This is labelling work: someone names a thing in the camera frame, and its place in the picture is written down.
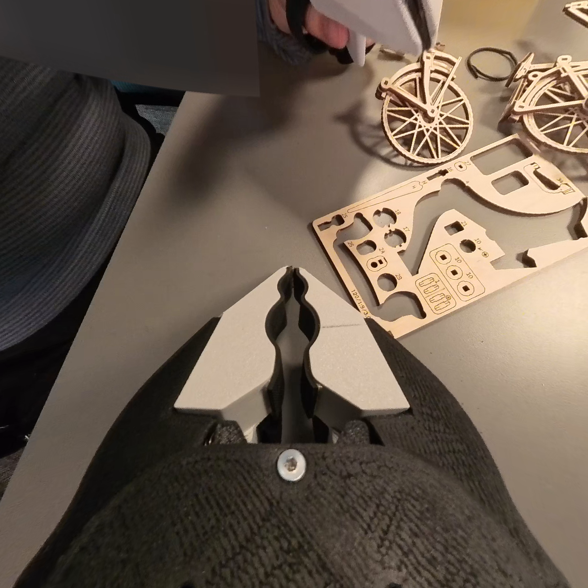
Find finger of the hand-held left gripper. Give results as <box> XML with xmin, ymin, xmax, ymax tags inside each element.
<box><xmin>419</xmin><ymin>0</ymin><xmax>446</xmax><ymax>49</ymax></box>
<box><xmin>309</xmin><ymin>0</ymin><xmax>432</xmax><ymax>66</ymax></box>

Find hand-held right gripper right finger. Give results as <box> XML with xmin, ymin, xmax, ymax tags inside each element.
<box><xmin>293</xmin><ymin>267</ymin><xmax>410</xmax><ymax>444</ymax></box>

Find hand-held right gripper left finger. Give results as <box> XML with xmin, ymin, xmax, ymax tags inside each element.
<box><xmin>175</xmin><ymin>266</ymin><xmax>295</xmax><ymax>444</ymax></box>

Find wooden bicycle front wheel assembly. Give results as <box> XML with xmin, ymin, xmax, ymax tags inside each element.
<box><xmin>376</xmin><ymin>43</ymin><xmax>474</xmax><ymax>165</ymax></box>

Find wooden bicycle wheel assembly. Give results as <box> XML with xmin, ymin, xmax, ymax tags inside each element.
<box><xmin>498</xmin><ymin>0</ymin><xmax>588</xmax><ymax>154</ymax></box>
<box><xmin>376</xmin><ymin>43</ymin><xmax>474</xmax><ymax>165</ymax></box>

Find person's left forearm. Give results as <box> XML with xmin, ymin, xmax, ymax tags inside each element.
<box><xmin>256</xmin><ymin>0</ymin><xmax>318</xmax><ymax>66</ymax></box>

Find person's left hand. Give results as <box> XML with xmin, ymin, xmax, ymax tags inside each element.
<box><xmin>268</xmin><ymin>0</ymin><xmax>352</xmax><ymax>49</ymax></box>

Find black rubber band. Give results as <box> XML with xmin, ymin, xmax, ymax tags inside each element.
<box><xmin>467</xmin><ymin>47</ymin><xmax>515</xmax><ymax>80</ymax></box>

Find wooden bicycle rear wheel assembly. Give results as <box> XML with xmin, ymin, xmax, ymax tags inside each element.
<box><xmin>498</xmin><ymin>0</ymin><xmax>588</xmax><ymax>154</ymax></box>

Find laser-cut wooden part sheet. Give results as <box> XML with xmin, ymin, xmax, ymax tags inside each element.
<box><xmin>312</xmin><ymin>134</ymin><xmax>588</xmax><ymax>340</ymax></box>

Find person's dark trousers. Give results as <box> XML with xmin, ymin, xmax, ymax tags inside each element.
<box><xmin>0</xmin><ymin>87</ymin><xmax>177</xmax><ymax>460</ymax></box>

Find blue-grey cloth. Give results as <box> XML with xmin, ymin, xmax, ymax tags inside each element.
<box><xmin>112</xmin><ymin>82</ymin><xmax>184</xmax><ymax>135</ymax></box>

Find person's striped grey sweater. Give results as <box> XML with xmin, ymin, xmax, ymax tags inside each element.
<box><xmin>0</xmin><ymin>57</ymin><xmax>152</xmax><ymax>354</ymax></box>

